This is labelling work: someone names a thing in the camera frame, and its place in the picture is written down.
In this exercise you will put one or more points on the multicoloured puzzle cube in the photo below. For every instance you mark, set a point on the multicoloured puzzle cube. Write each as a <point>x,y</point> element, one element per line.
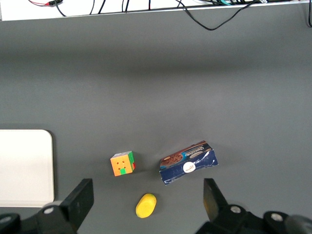
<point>121,165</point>

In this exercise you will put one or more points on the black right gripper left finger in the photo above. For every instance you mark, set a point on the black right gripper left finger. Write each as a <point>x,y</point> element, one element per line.
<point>78,204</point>

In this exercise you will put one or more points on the blue chocolate cookie box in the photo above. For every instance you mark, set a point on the blue chocolate cookie box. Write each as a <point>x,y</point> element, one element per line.
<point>187,170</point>

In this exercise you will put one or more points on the beige rectangular plastic tray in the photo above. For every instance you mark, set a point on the beige rectangular plastic tray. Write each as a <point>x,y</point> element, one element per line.
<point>24,168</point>

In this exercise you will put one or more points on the yellow lemon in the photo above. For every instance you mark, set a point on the yellow lemon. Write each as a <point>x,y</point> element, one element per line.
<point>146,206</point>

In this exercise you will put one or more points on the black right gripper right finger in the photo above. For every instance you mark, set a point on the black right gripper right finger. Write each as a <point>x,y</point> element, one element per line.
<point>214,202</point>

